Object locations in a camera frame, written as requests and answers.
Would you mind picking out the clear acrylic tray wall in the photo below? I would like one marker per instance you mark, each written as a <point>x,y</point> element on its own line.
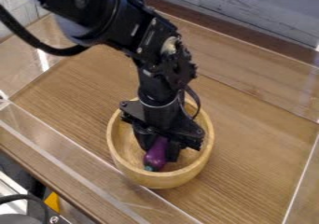
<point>260,97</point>

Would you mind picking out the yellow black base equipment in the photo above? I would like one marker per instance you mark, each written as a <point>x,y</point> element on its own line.
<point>25,205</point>

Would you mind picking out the purple toy eggplant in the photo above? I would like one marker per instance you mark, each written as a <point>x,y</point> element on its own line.
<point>153,159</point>

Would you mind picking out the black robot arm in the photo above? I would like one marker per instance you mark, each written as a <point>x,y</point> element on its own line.
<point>132,28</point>

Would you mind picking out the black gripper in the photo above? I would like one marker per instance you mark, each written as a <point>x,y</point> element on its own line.
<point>154,121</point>

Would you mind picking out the brown wooden bowl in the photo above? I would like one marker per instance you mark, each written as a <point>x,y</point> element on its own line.
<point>198,162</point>

